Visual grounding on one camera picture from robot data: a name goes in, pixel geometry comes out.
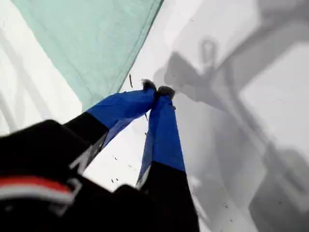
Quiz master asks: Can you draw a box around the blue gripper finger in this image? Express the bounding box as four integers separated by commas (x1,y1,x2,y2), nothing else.
136,86,196,208
63,78,157,151

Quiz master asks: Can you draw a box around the pale green T-shirt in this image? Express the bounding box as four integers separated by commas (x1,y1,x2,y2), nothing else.
11,0,165,109

